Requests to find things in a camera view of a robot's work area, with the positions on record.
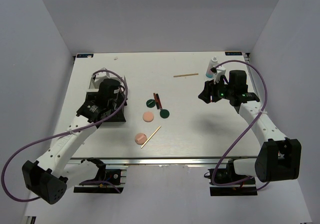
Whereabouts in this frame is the green round compact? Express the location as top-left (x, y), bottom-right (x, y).
top-left (160, 109), bottom-right (170, 119)
top-left (146, 99), bottom-right (156, 108)

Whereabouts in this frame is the white mesh organizer box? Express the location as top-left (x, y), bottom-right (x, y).
top-left (88, 67), bottom-right (126, 91)

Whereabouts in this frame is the black mesh organizer box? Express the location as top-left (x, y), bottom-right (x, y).
top-left (83, 92), bottom-right (127, 123)

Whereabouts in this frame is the purple cable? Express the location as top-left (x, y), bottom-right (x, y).
top-left (209, 60), bottom-right (269, 191)
top-left (1, 69), bottom-right (130, 203)

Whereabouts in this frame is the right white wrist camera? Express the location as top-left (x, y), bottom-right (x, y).
top-left (210, 65), bottom-right (226, 84)

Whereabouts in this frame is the white pink blue bottle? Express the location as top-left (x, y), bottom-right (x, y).
top-left (205, 56), bottom-right (218, 78)

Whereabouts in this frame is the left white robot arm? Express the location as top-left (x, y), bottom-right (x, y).
top-left (22, 78), bottom-right (125, 205)

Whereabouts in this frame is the left blue table label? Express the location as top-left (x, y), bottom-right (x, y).
top-left (76, 54), bottom-right (93, 58)

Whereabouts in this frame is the right blue table label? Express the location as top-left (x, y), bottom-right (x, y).
top-left (224, 51), bottom-right (243, 56)

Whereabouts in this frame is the pink round puff lower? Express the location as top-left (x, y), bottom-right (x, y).
top-left (134, 133), bottom-right (147, 145)

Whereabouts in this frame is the brown black makeup pencil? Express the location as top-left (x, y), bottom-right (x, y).
top-left (155, 93), bottom-right (163, 110)

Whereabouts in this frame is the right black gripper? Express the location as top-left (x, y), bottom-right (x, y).
top-left (198, 75), bottom-right (234, 104)

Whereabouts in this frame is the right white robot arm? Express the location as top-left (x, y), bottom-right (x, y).
top-left (198, 70), bottom-right (302, 184)

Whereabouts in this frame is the wooden stick far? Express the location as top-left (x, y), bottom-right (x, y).
top-left (173, 73), bottom-right (198, 78)

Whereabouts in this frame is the green round compact left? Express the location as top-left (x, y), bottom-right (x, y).
top-left (146, 99), bottom-right (156, 108)

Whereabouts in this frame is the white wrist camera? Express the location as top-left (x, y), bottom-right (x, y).
top-left (210, 65), bottom-right (226, 84)
top-left (92, 72), bottom-right (110, 87)

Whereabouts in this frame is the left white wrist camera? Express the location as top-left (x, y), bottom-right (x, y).
top-left (92, 72), bottom-right (110, 87)

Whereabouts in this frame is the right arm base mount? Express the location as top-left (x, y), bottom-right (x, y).
top-left (204, 159), bottom-right (258, 197)

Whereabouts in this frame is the wooden stick near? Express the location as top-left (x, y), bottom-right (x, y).
top-left (140, 126), bottom-right (162, 149)

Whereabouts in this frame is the blue table label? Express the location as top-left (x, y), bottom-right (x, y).
top-left (76, 54), bottom-right (93, 58)
top-left (224, 51), bottom-right (243, 56)

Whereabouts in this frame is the pink round puff upper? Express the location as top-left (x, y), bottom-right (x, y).
top-left (142, 112), bottom-right (154, 122)

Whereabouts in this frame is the pink round puff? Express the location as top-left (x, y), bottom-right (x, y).
top-left (134, 133), bottom-right (147, 145)
top-left (142, 112), bottom-right (154, 122)

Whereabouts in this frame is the wooden stick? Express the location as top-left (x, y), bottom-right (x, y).
top-left (140, 126), bottom-right (162, 149)
top-left (173, 73), bottom-right (198, 78)

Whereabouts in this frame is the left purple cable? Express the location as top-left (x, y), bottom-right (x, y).
top-left (1, 69), bottom-right (130, 203)

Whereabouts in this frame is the red black makeup pencil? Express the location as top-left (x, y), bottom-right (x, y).
top-left (153, 93), bottom-right (160, 110)

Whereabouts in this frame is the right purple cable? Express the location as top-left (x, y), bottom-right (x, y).
top-left (209, 60), bottom-right (269, 191)

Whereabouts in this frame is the green round compact right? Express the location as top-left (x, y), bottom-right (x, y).
top-left (160, 109), bottom-right (170, 119)

